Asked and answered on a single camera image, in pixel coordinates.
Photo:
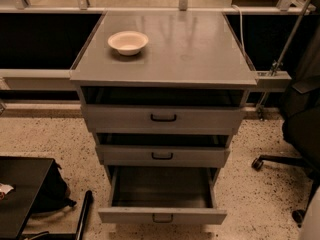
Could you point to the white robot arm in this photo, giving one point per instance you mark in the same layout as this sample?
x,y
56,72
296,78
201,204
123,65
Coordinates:
x,y
310,229

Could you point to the grey drawer cabinet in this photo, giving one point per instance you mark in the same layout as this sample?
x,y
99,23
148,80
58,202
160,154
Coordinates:
x,y
189,50

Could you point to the grey top drawer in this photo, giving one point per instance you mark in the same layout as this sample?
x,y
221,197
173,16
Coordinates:
x,y
162,110

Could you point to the grey drawer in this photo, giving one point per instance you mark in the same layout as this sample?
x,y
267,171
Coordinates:
x,y
171,150
162,195
162,110

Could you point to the grey middle drawer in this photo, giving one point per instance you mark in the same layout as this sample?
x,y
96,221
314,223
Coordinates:
x,y
171,150

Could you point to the grey bottom drawer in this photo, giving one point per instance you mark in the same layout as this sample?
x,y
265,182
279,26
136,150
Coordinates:
x,y
162,195

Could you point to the white paper bowl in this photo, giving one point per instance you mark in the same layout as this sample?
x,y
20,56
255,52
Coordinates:
x,y
128,43

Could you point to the metal diagonal rod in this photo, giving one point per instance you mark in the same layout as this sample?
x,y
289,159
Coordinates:
x,y
282,4

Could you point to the black backpack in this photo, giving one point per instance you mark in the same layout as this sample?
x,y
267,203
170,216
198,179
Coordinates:
x,y
54,193

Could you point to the black office chair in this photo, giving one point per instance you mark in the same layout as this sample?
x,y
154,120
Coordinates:
x,y
300,109

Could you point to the white crumpled paper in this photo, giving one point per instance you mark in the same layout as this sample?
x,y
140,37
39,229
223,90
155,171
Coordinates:
x,y
5,189

